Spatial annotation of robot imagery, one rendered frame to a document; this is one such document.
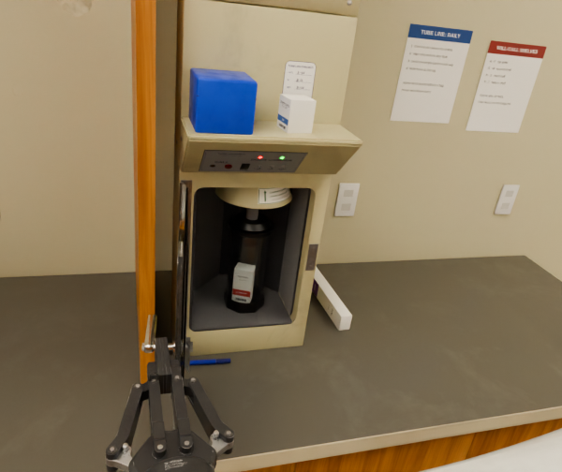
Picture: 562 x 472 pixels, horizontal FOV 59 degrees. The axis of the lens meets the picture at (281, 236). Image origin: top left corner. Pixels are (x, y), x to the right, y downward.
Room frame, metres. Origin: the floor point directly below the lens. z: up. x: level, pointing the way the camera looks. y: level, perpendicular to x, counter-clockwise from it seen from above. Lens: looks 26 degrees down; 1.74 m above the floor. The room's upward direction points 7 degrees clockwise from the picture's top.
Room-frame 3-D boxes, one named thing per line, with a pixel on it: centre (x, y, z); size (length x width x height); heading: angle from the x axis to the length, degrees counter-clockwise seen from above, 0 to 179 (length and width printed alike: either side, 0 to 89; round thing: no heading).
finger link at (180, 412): (0.39, 0.08, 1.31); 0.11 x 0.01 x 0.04; 18
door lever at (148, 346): (0.67, 0.18, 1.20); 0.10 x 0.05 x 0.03; 12
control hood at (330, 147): (0.90, 0.04, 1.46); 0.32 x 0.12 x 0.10; 109
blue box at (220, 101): (0.87, 0.13, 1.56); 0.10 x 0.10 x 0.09; 19
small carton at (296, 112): (0.92, 0.00, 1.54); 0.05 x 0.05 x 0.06; 26
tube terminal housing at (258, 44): (1.08, 0.10, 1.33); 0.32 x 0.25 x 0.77; 109
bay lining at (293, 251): (1.07, 0.10, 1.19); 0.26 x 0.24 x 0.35; 109
